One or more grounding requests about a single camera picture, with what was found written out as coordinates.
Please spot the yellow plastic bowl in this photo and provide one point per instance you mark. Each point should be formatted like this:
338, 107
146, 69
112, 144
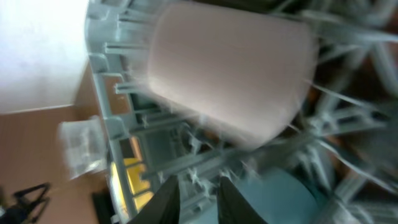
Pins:
136, 185

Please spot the clear plastic bin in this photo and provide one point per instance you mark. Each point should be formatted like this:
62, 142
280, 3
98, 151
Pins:
83, 146

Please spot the grey plastic dishwasher rack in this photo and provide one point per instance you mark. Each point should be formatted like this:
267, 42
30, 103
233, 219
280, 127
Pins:
342, 143

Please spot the pink plastic cup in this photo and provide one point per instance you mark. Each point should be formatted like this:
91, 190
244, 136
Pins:
247, 73

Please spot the blue plastic cup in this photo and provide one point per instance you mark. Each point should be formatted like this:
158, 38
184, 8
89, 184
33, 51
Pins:
277, 197

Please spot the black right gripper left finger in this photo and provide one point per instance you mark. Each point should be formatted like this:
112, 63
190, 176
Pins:
163, 207

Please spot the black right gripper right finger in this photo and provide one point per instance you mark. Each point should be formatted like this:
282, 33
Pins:
232, 206

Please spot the round black tray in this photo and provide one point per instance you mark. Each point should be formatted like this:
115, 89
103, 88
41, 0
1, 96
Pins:
103, 207

